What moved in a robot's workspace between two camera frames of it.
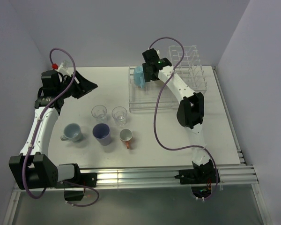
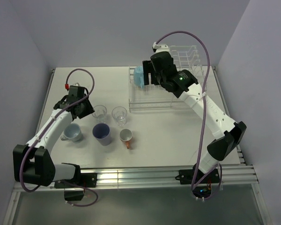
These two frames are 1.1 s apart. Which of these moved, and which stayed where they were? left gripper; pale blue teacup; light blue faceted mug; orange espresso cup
Moved: left gripper
Stayed: orange espresso cup; pale blue teacup; light blue faceted mug
